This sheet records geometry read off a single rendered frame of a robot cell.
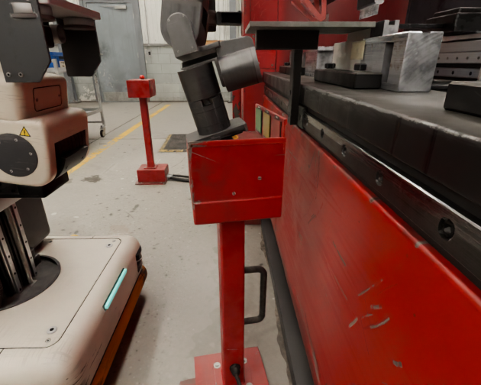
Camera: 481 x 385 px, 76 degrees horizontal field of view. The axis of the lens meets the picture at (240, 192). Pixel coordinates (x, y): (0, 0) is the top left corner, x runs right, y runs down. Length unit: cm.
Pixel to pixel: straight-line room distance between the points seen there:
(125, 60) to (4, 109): 746
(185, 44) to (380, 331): 46
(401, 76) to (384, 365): 45
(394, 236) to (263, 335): 93
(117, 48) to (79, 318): 762
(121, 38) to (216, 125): 781
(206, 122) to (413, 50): 37
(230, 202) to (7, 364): 68
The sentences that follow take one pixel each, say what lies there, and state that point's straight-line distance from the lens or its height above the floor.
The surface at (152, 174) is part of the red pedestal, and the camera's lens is 259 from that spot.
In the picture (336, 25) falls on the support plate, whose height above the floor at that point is 99.
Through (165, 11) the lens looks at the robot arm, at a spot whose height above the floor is 99.
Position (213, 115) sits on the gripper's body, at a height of 85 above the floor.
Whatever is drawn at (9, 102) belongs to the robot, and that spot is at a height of 84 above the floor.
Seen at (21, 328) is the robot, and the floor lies 28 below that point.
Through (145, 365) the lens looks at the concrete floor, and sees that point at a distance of 121.
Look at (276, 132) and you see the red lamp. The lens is 54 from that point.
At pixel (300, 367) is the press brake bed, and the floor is 5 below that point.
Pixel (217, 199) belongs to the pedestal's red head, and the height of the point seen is 71.
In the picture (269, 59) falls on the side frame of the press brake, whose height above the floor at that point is 93.
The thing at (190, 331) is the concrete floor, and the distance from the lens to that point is 127.
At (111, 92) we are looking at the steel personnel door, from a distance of 843.
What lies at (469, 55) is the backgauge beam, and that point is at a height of 94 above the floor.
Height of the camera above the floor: 92
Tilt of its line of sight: 23 degrees down
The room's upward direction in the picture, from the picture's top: straight up
